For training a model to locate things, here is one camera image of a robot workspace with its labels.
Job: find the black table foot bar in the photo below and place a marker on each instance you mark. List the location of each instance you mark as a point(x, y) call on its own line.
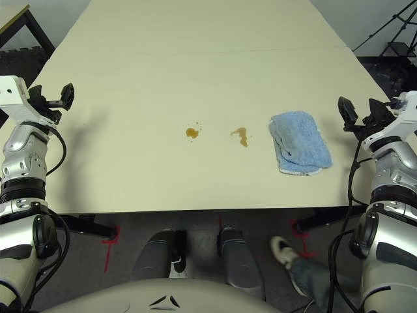
point(88, 225)
point(325, 220)

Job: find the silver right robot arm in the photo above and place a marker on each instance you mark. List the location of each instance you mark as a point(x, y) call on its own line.
point(391, 228)

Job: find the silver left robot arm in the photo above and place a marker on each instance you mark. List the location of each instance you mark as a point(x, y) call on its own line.
point(23, 156)

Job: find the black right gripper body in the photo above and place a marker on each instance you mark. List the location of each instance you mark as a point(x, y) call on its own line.
point(374, 125)

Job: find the white sneaker of bystander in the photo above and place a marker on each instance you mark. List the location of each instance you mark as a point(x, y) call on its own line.
point(280, 247)

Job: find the black tripod stand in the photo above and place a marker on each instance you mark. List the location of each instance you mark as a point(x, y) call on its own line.
point(399, 49)

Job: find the grey right robot leg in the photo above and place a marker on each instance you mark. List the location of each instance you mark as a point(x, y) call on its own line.
point(238, 261)

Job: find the blue terry cloth rag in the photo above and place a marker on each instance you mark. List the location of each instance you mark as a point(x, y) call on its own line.
point(299, 140)

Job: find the grey robot torso shell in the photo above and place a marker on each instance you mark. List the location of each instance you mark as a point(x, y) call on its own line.
point(130, 296)

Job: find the beige side table black frame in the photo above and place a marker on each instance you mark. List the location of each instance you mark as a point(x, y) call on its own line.
point(6, 13)

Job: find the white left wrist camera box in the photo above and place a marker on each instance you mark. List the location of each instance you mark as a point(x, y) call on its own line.
point(13, 98)

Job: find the black foam floor mat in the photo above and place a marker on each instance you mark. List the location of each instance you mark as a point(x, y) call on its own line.
point(19, 62)
point(384, 75)

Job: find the short red floor tape line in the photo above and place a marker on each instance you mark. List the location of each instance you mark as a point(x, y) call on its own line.
point(219, 221)

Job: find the grey left robot leg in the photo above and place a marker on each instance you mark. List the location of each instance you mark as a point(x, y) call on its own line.
point(153, 257)

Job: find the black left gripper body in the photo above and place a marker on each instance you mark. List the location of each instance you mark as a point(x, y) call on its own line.
point(47, 109)

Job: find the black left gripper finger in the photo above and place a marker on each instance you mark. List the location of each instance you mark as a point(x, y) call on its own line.
point(36, 92)
point(67, 96)

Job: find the brown spill with small droplets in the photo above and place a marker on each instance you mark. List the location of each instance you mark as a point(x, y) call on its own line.
point(191, 132)

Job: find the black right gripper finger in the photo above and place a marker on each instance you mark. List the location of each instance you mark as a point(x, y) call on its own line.
point(347, 114)
point(377, 109)

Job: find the grey robot leg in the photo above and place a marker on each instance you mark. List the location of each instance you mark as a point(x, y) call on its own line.
point(153, 257)
point(238, 261)

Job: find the elongated brown liquid spill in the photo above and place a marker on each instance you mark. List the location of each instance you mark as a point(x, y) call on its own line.
point(241, 132)

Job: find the bystander leg in jeans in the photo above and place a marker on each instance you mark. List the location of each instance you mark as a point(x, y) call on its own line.
point(306, 277)

